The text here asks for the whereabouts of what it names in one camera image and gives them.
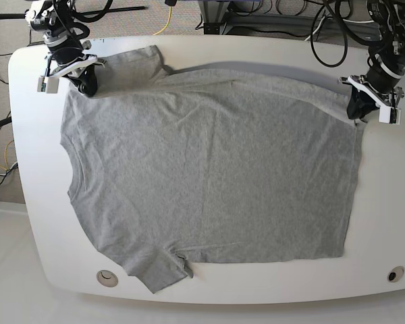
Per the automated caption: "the yellow cable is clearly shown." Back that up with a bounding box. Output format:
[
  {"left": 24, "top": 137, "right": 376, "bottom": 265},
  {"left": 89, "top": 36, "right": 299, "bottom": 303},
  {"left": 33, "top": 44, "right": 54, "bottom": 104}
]
[{"left": 152, "top": 5, "right": 173, "bottom": 36}]

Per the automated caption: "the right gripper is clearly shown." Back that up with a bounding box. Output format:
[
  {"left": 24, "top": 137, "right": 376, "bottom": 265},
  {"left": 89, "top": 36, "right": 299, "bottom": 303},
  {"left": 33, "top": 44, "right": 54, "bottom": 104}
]
[{"left": 46, "top": 39, "right": 105, "bottom": 97}]

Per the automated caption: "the right table grommet hole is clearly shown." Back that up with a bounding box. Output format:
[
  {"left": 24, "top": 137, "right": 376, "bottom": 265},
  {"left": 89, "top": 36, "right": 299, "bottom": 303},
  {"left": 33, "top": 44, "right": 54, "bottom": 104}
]
[{"left": 387, "top": 266, "right": 405, "bottom": 283}]

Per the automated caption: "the grey T-shirt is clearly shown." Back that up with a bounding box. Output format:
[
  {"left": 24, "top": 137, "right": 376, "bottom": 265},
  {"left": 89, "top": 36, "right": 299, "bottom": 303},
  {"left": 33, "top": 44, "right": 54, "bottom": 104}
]
[{"left": 61, "top": 46, "right": 364, "bottom": 293}]

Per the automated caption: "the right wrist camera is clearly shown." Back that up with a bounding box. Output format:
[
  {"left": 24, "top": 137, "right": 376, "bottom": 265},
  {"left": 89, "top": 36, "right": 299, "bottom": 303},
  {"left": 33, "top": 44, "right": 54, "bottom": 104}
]
[{"left": 37, "top": 76, "right": 59, "bottom": 94}]

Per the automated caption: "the table grommet hole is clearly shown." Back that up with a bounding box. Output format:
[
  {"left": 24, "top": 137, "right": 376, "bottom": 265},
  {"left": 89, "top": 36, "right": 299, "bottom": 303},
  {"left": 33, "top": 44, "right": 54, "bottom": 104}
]
[
  {"left": 387, "top": 266, "right": 405, "bottom": 283},
  {"left": 97, "top": 270, "right": 119, "bottom": 288}
]

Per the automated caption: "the black tripod stand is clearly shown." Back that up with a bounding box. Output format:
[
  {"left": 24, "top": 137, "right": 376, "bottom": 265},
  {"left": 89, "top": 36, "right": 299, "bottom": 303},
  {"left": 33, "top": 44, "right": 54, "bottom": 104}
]
[{"left": 0, "top": 0, "right": 149, "bottom": 47}]

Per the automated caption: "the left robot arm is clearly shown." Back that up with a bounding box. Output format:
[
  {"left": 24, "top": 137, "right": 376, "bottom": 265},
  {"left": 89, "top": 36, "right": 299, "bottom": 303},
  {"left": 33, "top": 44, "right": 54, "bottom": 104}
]
[{"left": 335, "top": 1, "right": 405, "bottom": 124}]

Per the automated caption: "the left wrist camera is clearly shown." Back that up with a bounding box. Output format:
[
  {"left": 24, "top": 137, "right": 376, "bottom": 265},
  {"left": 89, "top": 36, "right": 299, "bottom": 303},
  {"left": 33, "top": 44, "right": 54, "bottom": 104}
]
[{"left": 379, "top": 106, "right": 402, "bottom": 125}]

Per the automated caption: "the grey aluminium frame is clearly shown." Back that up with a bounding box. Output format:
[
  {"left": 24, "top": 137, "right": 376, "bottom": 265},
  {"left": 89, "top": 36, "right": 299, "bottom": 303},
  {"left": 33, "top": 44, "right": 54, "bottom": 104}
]
[{"left": 198, "top": 0, "right": 369, "bottom": 36}]

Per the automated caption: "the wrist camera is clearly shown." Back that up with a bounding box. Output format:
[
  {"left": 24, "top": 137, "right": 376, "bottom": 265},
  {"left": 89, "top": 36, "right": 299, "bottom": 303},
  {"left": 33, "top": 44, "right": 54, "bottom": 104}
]
[
  {"left": 379, "top": 106, "right": 402, "bottom": 125},
  {"left": 37, "top": 76, "right": 59, "bottom": 94}
]

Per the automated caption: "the left table grommet hole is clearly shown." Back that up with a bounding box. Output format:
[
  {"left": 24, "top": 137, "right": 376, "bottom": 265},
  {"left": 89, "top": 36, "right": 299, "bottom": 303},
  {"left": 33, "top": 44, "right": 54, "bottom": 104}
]
[{"left": 97, "top": 270, "right": 119, "bottom": 288}]

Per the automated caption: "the white cable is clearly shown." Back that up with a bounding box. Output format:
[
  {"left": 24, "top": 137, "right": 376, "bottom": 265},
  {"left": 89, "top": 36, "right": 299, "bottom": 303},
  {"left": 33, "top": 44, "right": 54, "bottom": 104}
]
[{"left": 303, "top": 15, "right": 372, "bottom": 41}]

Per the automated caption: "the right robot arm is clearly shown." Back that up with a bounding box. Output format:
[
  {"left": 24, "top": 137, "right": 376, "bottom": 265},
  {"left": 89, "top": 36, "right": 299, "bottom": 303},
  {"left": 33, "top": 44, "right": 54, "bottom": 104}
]
[{"left": 25, "top": 1, "right": 105, "bottom": 97}]

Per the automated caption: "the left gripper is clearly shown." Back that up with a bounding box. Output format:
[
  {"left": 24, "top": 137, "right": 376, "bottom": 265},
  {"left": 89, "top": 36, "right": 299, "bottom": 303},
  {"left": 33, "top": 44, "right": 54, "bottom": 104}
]
[{"left": 340, "top": 65, "right": 404, "bottom": 120}]

